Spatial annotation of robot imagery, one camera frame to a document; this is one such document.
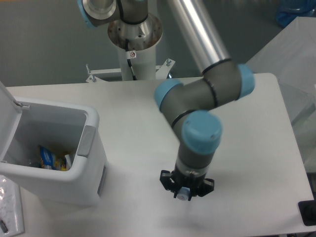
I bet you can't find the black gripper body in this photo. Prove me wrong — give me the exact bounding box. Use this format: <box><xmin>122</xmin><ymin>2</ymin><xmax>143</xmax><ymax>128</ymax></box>
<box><xmin>159</xmin><ymin>169</ymin><xmax>214</xmax><ymax>200</ymax></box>

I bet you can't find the crushed clear plastic bottle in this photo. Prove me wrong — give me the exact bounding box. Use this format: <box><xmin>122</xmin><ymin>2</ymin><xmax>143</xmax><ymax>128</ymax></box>
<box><xmin>176</xmin><ymin>187</ymin><xmax>190</xmax><ymax>200</ymax></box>

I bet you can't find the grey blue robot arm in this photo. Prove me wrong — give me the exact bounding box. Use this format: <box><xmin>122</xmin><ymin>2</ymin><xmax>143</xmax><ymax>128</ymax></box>
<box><xmin>77</xmin><ymin>0</ymin><xmax>255</xmax><ymax>201</ymax></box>

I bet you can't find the white open trash can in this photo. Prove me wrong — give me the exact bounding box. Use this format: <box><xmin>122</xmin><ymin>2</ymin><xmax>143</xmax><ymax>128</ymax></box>
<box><xmin>0</xmin><ymin>86</ymin><xmax>107</xmax><ymax>205</ymax></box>

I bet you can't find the black device at edge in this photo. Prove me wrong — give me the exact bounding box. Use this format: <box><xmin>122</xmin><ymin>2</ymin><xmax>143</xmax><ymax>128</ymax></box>
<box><xmin>298</xmin><ymin>200</ymin><xmax>316</xmax><ymax>226</ymax></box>

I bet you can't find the blue yellow snack wrapper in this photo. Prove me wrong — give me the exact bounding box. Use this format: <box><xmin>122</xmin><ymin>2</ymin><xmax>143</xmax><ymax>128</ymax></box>
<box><xmin>38</xmin><ymin>145</ymin><xmax>72</xmax><ymax>171</ymax></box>

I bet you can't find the white side table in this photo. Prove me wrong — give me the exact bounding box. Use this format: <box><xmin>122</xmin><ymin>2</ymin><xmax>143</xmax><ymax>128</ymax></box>
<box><xmin>247</xmin><ymin>17</ymin><xmax>316</xmax><ymax>173</ymax></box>

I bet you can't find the white tray with plastic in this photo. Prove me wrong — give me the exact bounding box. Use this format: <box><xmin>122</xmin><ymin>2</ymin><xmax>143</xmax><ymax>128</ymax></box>
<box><xmin>0</xmin><ymin>175</ymin><xmax>25</xmax><ymax>237</ymax></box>

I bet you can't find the blue water jug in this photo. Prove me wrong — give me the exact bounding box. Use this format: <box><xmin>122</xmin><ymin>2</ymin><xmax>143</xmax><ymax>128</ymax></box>
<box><xmin>275</xmin><ymin>0</ymin><xmax>316</xmax><ymax>28</ymax></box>

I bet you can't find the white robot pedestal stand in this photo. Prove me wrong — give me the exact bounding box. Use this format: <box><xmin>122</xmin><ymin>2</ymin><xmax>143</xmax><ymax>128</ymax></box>
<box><xmin>86</xmin><ymin>46</ymin><xmax>175</xmax><ymax>83</ymax></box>

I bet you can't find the black cable on pedestal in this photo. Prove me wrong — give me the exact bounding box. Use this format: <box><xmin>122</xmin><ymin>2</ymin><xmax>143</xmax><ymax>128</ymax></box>
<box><xmin>124</xmin><ymin>38</ymin><xmax>138</xmax><ymax>81</ymax></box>

